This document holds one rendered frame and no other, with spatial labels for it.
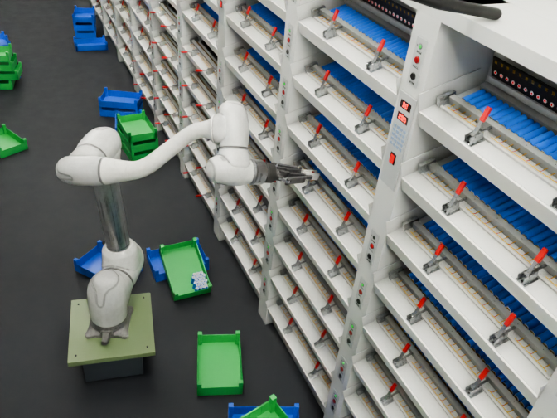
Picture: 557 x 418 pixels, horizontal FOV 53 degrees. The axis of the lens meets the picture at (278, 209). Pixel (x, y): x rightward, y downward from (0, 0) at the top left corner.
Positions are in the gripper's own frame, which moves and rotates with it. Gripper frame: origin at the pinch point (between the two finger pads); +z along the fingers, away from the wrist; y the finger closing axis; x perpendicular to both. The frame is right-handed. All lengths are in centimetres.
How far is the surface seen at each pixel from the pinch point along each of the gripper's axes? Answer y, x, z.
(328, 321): 31, -47, 10
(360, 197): 34.0, 12.1, -3.4
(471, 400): 98, -8, 0
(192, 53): -141, -6, 0
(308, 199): 4.6, -8.1, 0.1
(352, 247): 35.1, -7.5, 1.4
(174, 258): -71, -97, -12
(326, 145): 2.7, 14.1, 0.1
